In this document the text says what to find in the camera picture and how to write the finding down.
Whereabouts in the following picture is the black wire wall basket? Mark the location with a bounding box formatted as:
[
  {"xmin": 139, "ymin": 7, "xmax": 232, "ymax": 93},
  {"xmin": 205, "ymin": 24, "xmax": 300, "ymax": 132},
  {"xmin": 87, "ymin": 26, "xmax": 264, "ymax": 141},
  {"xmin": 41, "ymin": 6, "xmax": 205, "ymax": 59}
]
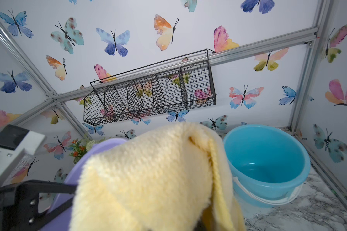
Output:
[{"xmin": 83, "ymin": 49, "xmax": 216, "ymax": 126}]

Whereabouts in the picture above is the potted flower plant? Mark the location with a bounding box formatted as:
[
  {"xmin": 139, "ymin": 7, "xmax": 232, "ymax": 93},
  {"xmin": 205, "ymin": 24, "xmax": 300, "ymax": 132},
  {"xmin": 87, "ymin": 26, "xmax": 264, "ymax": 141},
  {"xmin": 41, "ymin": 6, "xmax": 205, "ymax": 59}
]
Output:
[{"xmin": 68, "ymin": 138, "xmax": 99, "ymax": 165}]

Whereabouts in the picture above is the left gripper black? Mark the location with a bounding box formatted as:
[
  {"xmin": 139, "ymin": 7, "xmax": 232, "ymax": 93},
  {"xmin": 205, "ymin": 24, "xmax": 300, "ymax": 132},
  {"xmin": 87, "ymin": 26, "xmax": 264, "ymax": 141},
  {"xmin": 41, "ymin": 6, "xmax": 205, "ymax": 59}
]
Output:
[{"xmin": 0, "ymin": 180, "xmax": 77, "ymax": 231}]

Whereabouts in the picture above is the teal plastic bucket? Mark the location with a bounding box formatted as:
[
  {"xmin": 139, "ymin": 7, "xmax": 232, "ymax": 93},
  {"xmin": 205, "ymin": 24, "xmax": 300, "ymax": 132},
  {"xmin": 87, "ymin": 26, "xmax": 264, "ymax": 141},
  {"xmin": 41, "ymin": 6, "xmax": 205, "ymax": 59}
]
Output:
[{"xmin": 223, "ymin": 125, "xmax": 310, "ymax": 208}]

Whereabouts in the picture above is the yellow microfiber cloth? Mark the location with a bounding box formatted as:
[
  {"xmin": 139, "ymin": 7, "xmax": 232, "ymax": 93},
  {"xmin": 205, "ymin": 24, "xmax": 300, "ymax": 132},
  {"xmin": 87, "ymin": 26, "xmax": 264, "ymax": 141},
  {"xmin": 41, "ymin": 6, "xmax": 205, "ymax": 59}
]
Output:
[{"xmin": 69, "ymin": 122, "xmax": 246, "ymax": 231}]

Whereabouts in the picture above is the purple plastic bucket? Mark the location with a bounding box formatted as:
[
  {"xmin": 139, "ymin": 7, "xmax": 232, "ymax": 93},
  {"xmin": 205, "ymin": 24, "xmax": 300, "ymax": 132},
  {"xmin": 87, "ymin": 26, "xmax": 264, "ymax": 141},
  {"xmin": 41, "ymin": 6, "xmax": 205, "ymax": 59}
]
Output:
[{"xmin": 41, "ymin": 138, "xmax": 128, "ymax": 231}]

